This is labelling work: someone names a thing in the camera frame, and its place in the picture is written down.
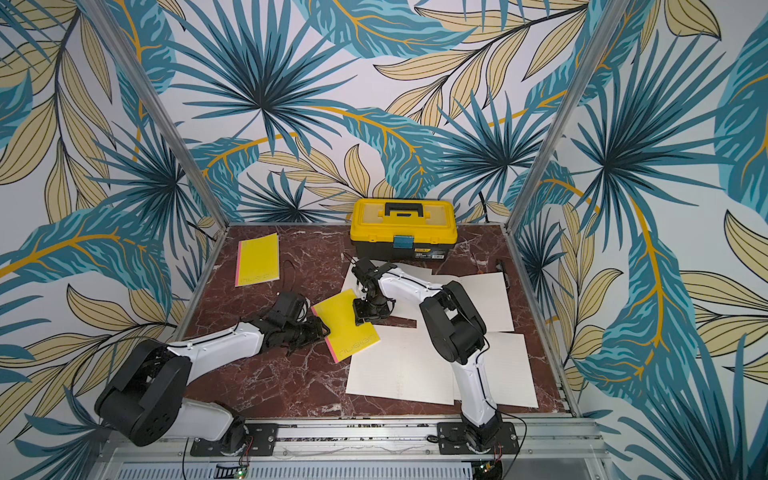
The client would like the yellow cover notebook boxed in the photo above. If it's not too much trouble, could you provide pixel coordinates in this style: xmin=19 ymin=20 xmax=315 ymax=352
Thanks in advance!
xmin=235 ymin=233 xmax=280 ymax=287
xmin=312 ymin=289 xmax=380 ymax=363

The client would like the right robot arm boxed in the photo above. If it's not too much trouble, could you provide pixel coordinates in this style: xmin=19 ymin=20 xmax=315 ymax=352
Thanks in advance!
xmin=351 ymin=258 xmax=503 ymax=453

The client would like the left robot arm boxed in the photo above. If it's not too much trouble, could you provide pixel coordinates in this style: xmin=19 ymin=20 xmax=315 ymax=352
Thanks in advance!
xmin=95 ymin=292 xmax=331 ymax=456

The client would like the open notebook back middle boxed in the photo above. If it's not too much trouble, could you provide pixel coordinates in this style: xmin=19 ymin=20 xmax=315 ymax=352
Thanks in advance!
xmin=342 ymin=264 xmax=443 ymax=320

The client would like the open notebook front middle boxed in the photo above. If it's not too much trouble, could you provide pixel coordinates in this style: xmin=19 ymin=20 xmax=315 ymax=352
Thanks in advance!
xmin=346 ymin=326 xmax=454 ymax=405

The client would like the open notebook front right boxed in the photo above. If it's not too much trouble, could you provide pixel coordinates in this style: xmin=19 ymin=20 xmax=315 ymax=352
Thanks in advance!
xmin=482 ymin=332 xmax=539 ymax=409

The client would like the yellow black toolbox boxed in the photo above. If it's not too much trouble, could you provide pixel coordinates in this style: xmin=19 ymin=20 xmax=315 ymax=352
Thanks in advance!
xmin=350 ymin=199 xmax=458 ymax=261

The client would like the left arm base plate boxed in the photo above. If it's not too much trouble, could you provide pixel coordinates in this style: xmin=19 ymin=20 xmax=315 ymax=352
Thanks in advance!
xmin=190 ymin=422 xmax=278 ymax=458

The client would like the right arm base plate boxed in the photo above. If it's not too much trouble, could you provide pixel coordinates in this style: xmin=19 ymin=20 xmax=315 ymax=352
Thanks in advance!
xmin=436 ymin=422 xmax=521 ymax=455

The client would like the aluminium front rail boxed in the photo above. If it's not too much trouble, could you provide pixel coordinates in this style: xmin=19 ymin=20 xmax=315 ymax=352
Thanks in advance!
xmin=88 ymin=415 xmax=618 ymax=479

